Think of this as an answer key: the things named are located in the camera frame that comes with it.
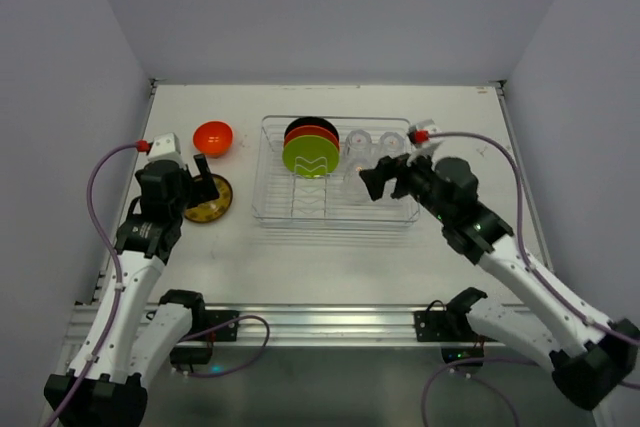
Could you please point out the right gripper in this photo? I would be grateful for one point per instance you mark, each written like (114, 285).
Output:
(397, 177)

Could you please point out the clear glass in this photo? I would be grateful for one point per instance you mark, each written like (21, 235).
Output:
(390, 144)
(353, 187)
(358, 143)

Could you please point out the orange bowl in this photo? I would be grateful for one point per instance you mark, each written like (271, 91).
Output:
(213, 138)

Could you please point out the clear glass back left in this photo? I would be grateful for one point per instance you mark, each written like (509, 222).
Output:
(358, 143)

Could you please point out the clear glass back right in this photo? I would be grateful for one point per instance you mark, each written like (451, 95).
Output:
(390, 144)

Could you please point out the yellow patterned plate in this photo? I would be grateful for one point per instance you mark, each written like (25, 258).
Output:
(212, 210)

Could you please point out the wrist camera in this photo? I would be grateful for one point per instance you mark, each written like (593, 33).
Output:
(422, 137)
(165, 147)

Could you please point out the black plate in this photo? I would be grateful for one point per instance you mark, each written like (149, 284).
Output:
(312, 121)

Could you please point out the green plate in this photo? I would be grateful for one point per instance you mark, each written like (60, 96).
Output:
(311, 156)

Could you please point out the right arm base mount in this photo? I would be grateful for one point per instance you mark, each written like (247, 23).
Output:
(435, 323)

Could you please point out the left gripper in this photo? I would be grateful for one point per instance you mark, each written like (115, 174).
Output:
(189, 187)

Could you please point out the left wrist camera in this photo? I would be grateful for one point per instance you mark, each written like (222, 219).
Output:
(165, 147)

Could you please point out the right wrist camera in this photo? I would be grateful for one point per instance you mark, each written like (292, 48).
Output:
(422, 137)

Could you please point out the white wire dish rack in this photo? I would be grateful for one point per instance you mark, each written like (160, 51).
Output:
(283, 199)

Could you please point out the clear glass front left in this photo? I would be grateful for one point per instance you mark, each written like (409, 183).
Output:
(353, 187)

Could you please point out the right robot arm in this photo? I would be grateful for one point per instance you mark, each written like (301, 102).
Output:
(587, 353)

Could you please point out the aluminium mounting rail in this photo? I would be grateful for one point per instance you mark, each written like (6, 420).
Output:
(314, 326)

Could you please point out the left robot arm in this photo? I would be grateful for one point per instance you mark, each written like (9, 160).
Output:
(106, 384)

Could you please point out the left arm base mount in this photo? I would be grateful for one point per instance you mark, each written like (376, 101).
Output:
(213, 328)

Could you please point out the orange plate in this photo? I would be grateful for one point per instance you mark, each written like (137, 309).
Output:
(311, 130)

